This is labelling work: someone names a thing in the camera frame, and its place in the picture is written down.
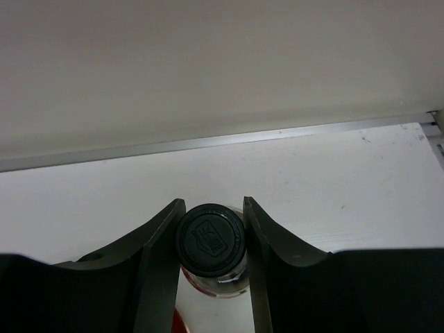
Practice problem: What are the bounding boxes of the back aluminium table rail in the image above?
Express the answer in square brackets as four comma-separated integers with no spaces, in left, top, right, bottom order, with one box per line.
[1,112,427,173]

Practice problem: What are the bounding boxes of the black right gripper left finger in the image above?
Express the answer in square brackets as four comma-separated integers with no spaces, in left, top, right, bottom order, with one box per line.
[1,199,186,332]

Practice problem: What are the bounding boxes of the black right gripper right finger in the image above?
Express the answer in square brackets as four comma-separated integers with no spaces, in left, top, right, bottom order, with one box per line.
[243,197,443,332]

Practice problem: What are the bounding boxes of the tall dark bottle red label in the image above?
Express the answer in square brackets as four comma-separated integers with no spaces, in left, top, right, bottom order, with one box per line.
[176,203,249,298]

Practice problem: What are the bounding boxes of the red round lacquer tray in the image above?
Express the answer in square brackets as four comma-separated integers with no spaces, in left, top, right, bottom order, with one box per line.
[171,308,190,333]

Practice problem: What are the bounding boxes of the right aluminium table rail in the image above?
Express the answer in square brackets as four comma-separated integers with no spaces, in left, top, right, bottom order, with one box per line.
[420,112,443,158]

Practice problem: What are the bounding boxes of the aluminium table rail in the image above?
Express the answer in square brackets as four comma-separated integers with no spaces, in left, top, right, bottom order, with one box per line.
[1,112,427,173]
[420,112,443,158]

